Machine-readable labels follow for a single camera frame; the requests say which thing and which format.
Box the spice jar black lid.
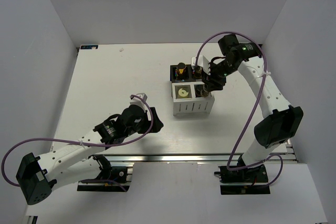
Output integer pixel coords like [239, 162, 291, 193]
[195, 84, 209, 98]

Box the black metal organizer rack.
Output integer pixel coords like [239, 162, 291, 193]
[170, 62, 210, 83]

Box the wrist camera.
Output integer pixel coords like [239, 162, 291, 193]
[130, 93, 148, 111]
[191, 55, 211, 75]

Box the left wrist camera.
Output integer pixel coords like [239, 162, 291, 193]
[130, 93, 148, 111]

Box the XDOF logo sticker left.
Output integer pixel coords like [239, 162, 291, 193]
[80, 45, 98, 50]

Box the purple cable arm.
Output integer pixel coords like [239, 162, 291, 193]
[1, 94, 154, 193]
[195, 31, 284, 188]

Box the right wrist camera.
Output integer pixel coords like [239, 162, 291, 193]
[191, 55, 211, 75]

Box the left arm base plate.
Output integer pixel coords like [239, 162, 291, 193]
[77, 165, 133, 193]

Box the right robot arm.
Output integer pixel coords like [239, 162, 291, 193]
[195, 31, 303, 182]

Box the white metal organizer rack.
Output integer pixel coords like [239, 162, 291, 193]
[171, 81, 215, 116]

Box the brown bottle gold cap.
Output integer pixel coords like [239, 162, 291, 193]
[193, 67, 203, 80]

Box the white squeeze bottle yellow cap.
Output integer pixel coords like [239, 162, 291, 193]
[177, 88, 189, 99]

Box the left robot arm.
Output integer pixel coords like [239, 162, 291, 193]
[16, 104, 164, 205]

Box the tall dark sauce bottle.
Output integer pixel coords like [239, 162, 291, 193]
[176, 62, 186, 81]

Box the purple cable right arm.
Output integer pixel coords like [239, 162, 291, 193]
[195, 31, 284, 188]

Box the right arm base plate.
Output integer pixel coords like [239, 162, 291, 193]
[214, 165, 270, 195]

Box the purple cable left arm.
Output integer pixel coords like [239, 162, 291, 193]
[1, 94, 154, 193]

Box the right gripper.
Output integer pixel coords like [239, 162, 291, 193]
[202, 59, 236, 92]

